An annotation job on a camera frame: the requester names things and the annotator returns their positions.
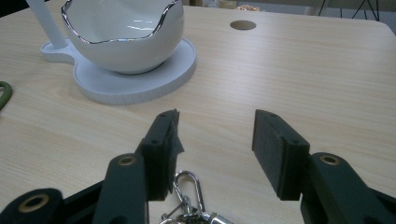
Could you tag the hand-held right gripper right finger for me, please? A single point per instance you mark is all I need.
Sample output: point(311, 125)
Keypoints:
point(274, 155)

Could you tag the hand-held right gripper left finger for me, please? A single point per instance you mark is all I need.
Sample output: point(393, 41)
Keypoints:
point(158, 161)

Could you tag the white key stand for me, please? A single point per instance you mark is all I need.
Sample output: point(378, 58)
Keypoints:
point(124, 90)

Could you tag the white egg-shaped ceramic bowl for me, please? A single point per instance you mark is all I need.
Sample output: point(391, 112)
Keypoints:
point(130, 56)

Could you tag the yellow object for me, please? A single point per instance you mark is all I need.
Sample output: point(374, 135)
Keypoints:
point(248, 8)

